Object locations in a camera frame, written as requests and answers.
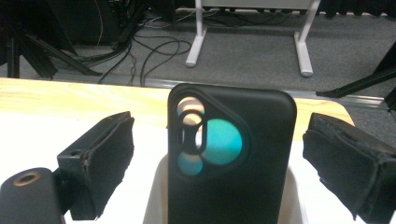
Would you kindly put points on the black tripod stand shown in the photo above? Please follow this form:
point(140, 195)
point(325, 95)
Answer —
point(14, 59)

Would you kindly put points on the white table board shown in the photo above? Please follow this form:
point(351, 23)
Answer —
point(31, 140)

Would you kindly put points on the black metal stand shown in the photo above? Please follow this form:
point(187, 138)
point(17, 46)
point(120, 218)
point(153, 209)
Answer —
point(358, 84)

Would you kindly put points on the white metal stand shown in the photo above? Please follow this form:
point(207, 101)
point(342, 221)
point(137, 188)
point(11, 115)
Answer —
point(197, 37)

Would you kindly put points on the black phone case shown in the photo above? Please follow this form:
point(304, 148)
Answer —
point(264, 171)

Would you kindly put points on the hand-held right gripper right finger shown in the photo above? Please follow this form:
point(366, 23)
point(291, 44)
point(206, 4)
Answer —
point(351, 161)

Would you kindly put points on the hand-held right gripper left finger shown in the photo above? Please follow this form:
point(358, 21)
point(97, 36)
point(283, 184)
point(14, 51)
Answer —
point(102, 158)

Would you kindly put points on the long white plastic tray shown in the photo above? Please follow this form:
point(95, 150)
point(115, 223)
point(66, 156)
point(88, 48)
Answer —
point(157, 199)

